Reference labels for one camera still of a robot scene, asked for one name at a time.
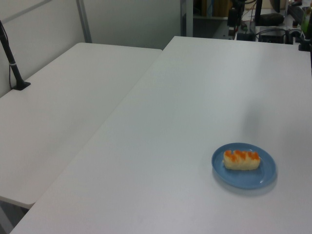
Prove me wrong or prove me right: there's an orange glazed bread loaf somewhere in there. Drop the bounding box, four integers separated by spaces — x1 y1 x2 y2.
223 149 261 171

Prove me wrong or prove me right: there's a blue oval plate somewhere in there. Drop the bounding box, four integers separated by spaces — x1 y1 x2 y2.
211 142 278 190

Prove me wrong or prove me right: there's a small black flat box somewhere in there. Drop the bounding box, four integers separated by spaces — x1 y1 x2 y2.
236 31 255 41

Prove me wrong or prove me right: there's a black boxy device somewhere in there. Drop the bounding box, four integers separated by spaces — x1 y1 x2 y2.
227 7 239 27

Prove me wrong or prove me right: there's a black electronics box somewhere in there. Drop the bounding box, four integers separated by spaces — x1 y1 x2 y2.
258 26 288 44

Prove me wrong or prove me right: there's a black upright monitor stand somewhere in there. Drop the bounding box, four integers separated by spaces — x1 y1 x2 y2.
254 0 264 25

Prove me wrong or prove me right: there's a dark soft pouch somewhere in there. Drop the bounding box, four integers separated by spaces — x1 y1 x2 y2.
259 13 286 26

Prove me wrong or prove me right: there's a black table clamp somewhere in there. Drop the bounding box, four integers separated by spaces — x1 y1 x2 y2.
298 31 312 52

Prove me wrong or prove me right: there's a green translucent object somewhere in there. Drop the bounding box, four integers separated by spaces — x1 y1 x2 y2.
301 7 311 33

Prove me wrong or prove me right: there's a grey metal frame post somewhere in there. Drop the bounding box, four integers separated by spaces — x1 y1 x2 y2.
181 0 195 38
76 0 93 44

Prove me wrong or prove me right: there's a black camera stand pole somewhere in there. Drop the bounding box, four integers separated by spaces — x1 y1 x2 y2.
0 20 32 92

